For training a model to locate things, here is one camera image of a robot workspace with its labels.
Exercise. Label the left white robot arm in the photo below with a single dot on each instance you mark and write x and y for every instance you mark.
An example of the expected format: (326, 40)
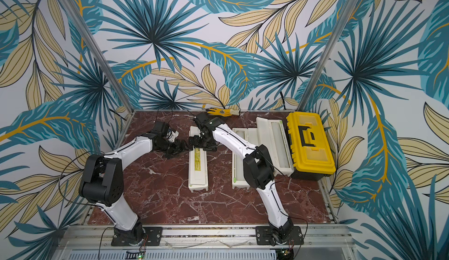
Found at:
(102, 183)

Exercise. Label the white dispenser box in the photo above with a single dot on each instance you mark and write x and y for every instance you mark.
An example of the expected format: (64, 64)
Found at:
(251, 136)
(198, 170)

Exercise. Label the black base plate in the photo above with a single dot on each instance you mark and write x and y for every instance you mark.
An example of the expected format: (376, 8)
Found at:
(271, 236)
(139, 236)

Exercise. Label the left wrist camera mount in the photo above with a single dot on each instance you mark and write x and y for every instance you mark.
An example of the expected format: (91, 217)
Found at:
(172, 135)

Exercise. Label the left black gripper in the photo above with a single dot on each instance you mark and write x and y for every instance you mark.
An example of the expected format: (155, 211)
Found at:
(179, 148)

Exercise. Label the dispenser tray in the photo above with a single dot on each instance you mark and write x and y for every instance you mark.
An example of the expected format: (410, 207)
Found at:
(238, 180)

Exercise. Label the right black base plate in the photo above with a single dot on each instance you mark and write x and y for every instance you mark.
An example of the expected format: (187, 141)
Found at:
(271, 236)

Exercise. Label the yellow black toolbox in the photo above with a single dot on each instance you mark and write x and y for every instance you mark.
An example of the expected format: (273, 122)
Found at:
(310, 149)

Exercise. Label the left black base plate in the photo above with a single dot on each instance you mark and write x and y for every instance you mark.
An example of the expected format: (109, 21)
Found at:
(139, 236)

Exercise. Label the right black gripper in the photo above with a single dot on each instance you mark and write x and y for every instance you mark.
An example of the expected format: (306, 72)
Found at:
(204, 142)

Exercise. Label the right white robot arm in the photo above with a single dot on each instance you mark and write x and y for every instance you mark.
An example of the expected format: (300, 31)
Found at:
(258, 169)

